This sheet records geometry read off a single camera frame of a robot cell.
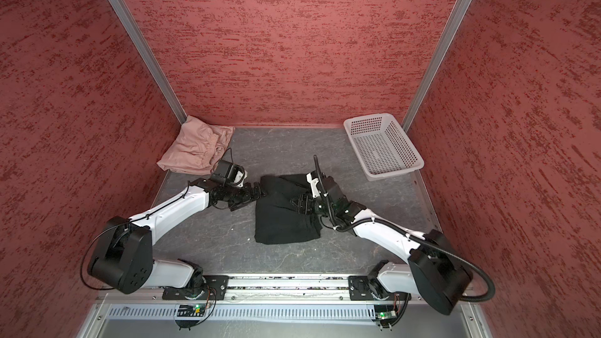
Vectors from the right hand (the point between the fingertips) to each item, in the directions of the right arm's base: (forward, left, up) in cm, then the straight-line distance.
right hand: (296, 207), depth 82 cm
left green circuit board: (-29, +34, -11) cm, 46 cm away
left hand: (+4, +15, -3) cm, 16 cm away
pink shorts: (+34, +47, -5) cm, 58 cm away
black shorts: (-2, +7, -7) cm, 10 cm away
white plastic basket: (+35, -42, -11) cm, 56 cm away
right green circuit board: (-31, -27, -11) cm, 43 cm away
